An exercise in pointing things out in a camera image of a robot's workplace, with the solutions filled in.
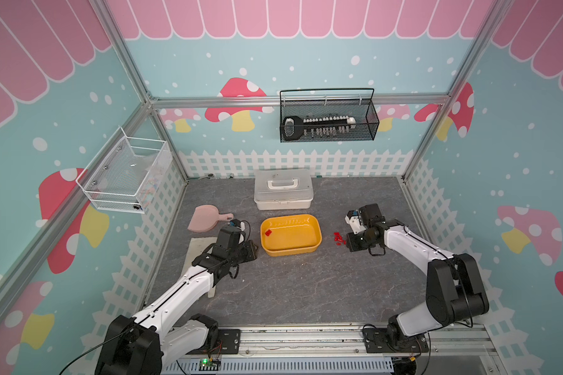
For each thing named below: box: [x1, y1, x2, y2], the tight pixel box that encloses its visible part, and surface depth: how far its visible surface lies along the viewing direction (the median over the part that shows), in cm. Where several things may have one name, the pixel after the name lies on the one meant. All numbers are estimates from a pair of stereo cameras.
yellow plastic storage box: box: [259, 214, 323, 258], surface depth 99 cm
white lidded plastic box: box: [253, 168, 314, 211], surface depth 104 cm
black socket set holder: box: [283, 115, 357, 141], surface depth 91 cm
